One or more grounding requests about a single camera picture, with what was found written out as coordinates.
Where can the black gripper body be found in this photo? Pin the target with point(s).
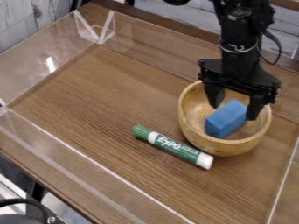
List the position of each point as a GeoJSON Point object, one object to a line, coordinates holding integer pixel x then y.
{"type": "Point", "coordinates": [255, 82]}

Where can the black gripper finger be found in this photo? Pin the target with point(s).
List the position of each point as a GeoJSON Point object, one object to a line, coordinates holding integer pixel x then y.
{"type": "Point", "coordinates": [215, 94]}
{"type": "Point", "coordinates": [253, 107]}

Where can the blue rectangular block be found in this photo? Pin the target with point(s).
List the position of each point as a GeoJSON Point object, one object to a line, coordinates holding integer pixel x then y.
{"type": "Point", "coordinates": [225, 120]}

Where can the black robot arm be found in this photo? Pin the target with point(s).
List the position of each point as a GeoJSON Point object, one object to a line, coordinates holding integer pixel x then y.
{"type": "Point", "coordinates": [244, 20]}

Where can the brown wooden bowl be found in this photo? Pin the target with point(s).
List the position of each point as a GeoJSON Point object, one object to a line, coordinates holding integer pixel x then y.
{"type": "Point", "coordinates": [193, 108]}

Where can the green Expo marker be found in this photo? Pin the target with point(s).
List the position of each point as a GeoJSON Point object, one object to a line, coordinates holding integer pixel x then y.
{"type": "Point", "coordinates": [181, 150]}

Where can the clear acrylic corner bracket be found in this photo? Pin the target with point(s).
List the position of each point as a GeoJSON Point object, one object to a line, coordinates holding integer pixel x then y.
{"type": "Point", "coordinates": [96, 33]}

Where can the clear acrylic front wall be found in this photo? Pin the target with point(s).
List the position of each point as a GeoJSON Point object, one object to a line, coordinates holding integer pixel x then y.
{"type": "Point", "coordinates": [104, 196]}

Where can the black stand with cable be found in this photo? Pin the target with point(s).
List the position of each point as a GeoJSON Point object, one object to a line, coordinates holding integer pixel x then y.
{"type": "Point", "coordinates": [18, 207]}

